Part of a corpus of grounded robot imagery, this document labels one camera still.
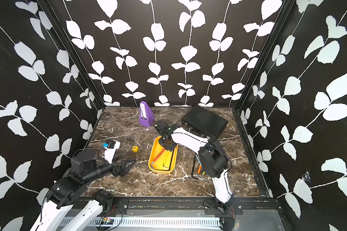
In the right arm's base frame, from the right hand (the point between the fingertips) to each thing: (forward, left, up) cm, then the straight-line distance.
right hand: (160, 143), depth 90 cm
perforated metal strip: (-40, +2, -8) cm, 41 cm away
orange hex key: (-12, -25, -8) cm, 29 cm away
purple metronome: (+22, +12, +1) cm, 26 cm away
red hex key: (-9, +2, -2) cm, 9 cm away
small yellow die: (-1, +17, -5) cm, 18 cm away
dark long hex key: (-13, -21, -9) cm, 26 cm away
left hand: (-17, +11, +17) cm, 26 cm away
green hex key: (-16, -27, -8) cm, 32 cm away
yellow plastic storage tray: (-8, -1, -7) cm, 11 cm away
